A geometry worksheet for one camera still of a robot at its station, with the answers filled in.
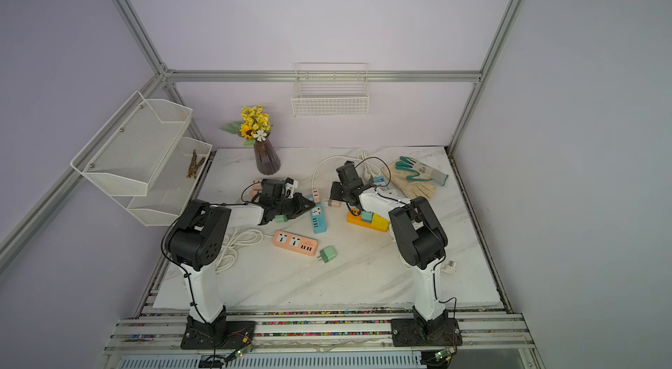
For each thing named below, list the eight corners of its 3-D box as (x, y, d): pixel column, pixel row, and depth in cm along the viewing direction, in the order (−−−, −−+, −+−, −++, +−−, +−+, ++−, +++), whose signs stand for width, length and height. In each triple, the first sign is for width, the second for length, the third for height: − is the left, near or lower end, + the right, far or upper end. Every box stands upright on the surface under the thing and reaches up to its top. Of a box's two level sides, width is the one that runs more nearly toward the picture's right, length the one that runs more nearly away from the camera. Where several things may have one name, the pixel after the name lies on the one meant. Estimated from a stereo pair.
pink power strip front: (271, 244, 93) (269, 241, 91) (277, 231, 96) (276, 228, 94) (313, 257, 90) (312, 255, 88) (318, 243, 93) (318, 240, 91)
